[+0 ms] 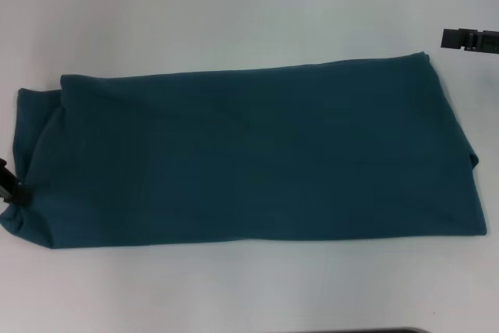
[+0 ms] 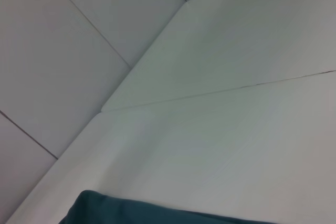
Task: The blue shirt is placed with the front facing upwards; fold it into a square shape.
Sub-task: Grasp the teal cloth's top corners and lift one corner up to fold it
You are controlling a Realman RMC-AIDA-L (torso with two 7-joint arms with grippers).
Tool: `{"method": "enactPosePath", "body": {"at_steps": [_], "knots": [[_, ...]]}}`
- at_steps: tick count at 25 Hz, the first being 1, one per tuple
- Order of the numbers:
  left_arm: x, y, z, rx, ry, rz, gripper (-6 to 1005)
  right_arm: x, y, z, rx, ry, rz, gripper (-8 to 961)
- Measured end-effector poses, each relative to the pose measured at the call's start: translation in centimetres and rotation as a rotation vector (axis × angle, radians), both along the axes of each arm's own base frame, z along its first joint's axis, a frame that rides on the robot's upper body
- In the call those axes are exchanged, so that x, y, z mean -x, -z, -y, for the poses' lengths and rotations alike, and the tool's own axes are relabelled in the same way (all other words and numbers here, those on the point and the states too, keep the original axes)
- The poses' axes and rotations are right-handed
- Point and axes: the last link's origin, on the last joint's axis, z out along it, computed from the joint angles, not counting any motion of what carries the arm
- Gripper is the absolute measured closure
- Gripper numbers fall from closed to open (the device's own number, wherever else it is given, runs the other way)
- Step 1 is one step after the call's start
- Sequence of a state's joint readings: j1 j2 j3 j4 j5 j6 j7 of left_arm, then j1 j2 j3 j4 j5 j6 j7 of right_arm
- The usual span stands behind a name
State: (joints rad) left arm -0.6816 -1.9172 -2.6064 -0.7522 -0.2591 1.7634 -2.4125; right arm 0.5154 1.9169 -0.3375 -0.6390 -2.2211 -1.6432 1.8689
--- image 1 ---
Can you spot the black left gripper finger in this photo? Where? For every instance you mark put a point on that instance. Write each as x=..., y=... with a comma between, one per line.
x=17, y=190

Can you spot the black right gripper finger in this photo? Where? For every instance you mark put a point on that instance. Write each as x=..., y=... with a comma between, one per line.
x=464, y=38

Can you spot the teal FREE print T-shirt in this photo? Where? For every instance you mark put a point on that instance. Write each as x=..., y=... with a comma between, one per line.
x=249, y=153

